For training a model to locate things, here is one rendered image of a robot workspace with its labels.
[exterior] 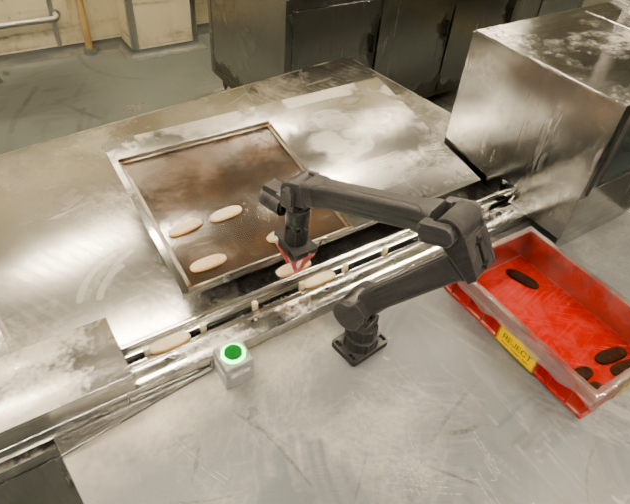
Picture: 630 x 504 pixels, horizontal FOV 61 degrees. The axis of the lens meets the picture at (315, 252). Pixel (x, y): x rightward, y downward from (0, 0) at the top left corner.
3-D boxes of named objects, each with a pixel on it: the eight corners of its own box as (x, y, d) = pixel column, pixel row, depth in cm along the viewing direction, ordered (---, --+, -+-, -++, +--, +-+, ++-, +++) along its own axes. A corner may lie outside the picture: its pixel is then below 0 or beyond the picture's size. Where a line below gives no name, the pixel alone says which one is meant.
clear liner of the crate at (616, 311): (580, 426, 120) (599, 402, 113) (437, 285, 149) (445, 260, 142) (665, 365, 134) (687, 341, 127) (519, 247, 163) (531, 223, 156)
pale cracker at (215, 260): (193, 275, 136) (193, 273, 135) (187, 264, 138) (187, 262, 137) (229, 262, 140) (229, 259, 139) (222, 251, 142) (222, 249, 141)
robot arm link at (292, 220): (299, 213, 118) (316, 202, 121) (277, 199, 121) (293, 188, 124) (297, 236, 123) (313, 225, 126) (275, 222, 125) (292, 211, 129)
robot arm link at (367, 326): (363, 341, 125) (376, 328, 129) (369, 313, 118) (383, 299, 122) (332, 320, 129) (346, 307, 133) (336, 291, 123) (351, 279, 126)
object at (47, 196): (129, 580, 164) (60, 456, 108) (8, 334, 226) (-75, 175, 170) (490, 315, 252) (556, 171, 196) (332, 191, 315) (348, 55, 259)
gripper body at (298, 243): (294, 262, 126) (296, 239, 120) (273, 236, 131) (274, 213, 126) (317, 253, 128) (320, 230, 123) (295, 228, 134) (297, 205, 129)
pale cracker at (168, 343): (152, 358, 122) (152, 355, 122) (146, 346, 125) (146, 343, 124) (193, 340, 127) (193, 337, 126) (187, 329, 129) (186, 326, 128)
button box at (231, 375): (226, 401, 123) (223, 373, 115) (211, 375, 128) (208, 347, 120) (257, 385, 126) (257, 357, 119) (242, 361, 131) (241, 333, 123)
